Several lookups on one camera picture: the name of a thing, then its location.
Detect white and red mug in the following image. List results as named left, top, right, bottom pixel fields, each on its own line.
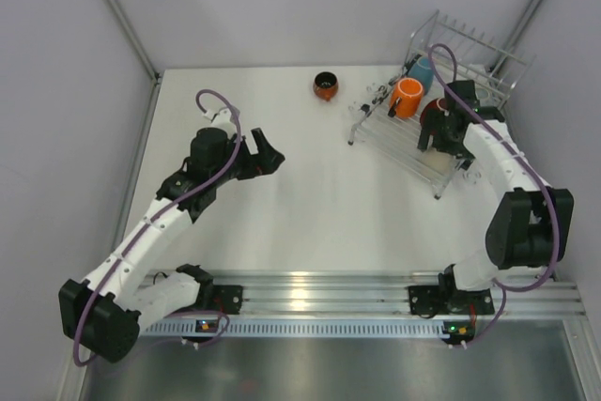
left=420, top=98, right=447, bottom=127

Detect orange mug black handle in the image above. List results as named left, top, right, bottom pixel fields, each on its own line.
left=388, top=77, right=424, bottom=118

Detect blue ceramic mug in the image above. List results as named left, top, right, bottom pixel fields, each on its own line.
left=408, top=56, right=434, bottom=93

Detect black and red bowl cup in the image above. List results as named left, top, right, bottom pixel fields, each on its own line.
left=313, top=71, right=339, bottom=101

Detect beige tumbler cup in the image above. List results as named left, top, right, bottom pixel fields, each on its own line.
left=420, top=148, right=455, bottom=177

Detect grey ceramic mug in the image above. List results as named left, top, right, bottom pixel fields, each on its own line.
left=475, top=85, right=492, bottom=105

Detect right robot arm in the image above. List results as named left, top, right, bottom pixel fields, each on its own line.
left=418, top=80, right=575, bottom=315

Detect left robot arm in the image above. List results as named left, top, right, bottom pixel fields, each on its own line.
left=58, top=127, right=285, bottom=366

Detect silver metal dish rack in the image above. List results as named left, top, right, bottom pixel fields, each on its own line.
left=347, top=12, right=532, bottom=199

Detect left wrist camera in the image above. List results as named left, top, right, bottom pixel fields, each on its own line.
left=203, top=107, right=239, bottom=130

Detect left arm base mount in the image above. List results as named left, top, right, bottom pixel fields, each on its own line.
left=199, top=285, right=243, bottom=315

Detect slotted cable duct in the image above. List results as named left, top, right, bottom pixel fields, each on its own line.
left=141, top=317, right=450, bottom=339

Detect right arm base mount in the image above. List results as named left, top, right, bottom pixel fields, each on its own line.
left=408, top=285, right=446, bottom=319

